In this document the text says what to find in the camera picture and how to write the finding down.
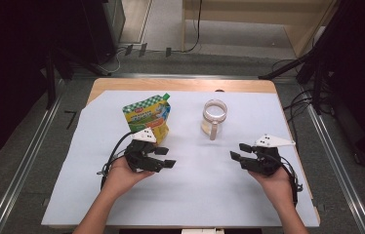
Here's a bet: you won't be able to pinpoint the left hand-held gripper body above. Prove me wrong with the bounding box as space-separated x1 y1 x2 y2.
124 127 164 174

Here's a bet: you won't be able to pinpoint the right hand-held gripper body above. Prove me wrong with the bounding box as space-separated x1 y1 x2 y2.
240 134 297 177

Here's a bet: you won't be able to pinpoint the yellow green spout pouch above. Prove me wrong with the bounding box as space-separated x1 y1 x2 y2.
121 93 172 145

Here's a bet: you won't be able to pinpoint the clear lidded jar beige rim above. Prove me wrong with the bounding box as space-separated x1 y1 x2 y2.
201 98 229 141

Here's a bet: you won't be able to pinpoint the person's right hand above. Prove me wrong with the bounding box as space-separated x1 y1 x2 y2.
248 167 294 209

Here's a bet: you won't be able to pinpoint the person's left hand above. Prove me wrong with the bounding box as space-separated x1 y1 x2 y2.
104 156 155 199

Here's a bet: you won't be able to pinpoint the white table sheet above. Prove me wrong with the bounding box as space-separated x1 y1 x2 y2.
41 90 321 228

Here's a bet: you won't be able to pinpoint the black angled floor tape mark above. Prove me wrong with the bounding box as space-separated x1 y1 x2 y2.
63 109 78 131

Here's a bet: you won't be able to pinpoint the black metal stand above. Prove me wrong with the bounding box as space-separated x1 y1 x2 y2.
258 0 354 115
44 43 110 110

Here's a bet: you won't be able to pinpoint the dark cabinet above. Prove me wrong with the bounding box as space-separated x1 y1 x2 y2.
81 0 127 65

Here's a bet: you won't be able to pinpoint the light wooden shelf unit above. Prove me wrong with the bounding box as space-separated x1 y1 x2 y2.
181 0 339 59

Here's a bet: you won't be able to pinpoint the left hand-held gripper cable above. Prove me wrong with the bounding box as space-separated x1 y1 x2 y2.
97 131 140 191

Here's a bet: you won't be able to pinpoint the black floor cables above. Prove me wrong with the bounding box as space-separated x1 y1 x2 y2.
270 58 331 147

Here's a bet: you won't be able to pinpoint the aluminium floor rail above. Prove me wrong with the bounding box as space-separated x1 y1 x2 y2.
304 102 365 234
0 94 63 234

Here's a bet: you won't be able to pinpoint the white floor cable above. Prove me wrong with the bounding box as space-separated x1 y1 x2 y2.
104 48 122 74

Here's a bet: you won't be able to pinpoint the black hanging cable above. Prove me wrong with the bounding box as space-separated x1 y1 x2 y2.
182 0 204 54

